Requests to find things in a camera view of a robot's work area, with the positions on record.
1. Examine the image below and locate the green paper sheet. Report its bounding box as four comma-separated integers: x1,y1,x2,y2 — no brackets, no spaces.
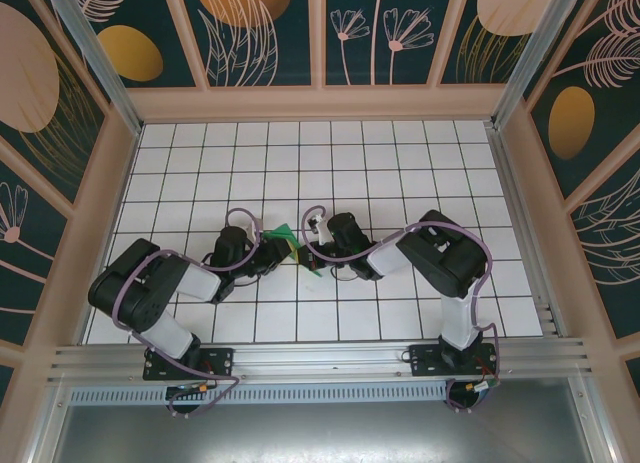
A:
266,222,325,280

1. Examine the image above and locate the grey metal sheet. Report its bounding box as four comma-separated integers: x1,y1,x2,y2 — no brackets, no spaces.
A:
49,401,599,463

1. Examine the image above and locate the small circuit board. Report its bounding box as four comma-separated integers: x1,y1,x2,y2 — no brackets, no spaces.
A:
462,379,503,398
166,381,217,400

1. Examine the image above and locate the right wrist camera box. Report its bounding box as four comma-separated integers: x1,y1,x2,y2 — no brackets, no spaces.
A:
308,213,329,246

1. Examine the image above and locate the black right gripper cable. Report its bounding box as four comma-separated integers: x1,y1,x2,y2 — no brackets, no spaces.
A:
329,264,362,284

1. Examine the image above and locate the aluminium mounting rail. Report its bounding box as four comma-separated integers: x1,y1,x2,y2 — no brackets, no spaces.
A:
46,336,596,388

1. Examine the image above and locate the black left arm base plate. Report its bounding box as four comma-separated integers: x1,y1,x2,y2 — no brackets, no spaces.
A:
143,346,236,383

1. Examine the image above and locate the slotted grey cable duct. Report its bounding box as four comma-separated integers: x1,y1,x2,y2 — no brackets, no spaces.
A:
67,382,454,405

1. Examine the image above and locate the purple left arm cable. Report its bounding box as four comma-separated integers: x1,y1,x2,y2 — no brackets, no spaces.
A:
114,207,266,419

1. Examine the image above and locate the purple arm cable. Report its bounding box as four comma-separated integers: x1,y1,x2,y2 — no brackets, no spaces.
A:
114,207,266,419
301,205,503,415

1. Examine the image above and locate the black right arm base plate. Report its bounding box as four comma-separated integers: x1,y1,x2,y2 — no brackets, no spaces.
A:
408,343,501,379

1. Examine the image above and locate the three flowers wall panel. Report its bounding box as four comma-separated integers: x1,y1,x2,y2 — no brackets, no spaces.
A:
324,0,456,88

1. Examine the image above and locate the aluminium table side rail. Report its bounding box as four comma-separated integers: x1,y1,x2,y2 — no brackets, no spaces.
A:
485,122,571,339

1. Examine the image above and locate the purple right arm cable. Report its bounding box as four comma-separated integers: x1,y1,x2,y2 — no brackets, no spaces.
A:
301,205,503,415

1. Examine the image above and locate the single flower wall panel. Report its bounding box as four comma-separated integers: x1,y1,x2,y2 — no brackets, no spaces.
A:
0,147,70,347

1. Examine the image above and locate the aluminium corner post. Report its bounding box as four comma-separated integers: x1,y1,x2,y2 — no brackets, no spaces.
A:
39,0,146,137
489,0,587,132

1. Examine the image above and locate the orange disc leaves wall panel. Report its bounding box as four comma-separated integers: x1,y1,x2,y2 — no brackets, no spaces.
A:
178,0,315,88

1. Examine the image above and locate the orange oval feather wall panel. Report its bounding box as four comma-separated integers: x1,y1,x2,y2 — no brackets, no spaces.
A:
522,0,640,194

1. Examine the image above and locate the aluminium frame bar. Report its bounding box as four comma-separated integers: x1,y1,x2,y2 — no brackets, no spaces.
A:
22,385,69,463
574,366,620,463

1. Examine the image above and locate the pink leaf outline wall panel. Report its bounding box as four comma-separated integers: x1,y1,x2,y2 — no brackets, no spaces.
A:
569,137,640,340

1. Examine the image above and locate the large pale disc wall panel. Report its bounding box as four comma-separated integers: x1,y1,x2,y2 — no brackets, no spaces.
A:
0,0,110,209

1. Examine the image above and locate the pale disc grass wall panel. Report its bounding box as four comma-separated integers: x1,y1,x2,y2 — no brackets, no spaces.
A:
438,0,546,86

